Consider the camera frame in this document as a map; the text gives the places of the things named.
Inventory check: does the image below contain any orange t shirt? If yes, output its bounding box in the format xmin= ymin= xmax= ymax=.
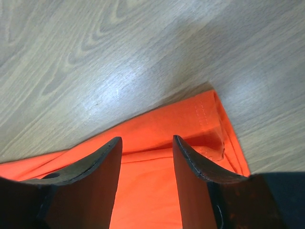
xmin=0 ymin=90 xmax=250 ymax=229

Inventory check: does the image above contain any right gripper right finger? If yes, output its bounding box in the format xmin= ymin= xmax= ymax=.
xmin=173 ymin=135 xmax=247 ymax=229

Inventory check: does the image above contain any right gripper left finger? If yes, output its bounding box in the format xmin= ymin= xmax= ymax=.
xmin=23 ymin=137 xmax=122 ymax=229

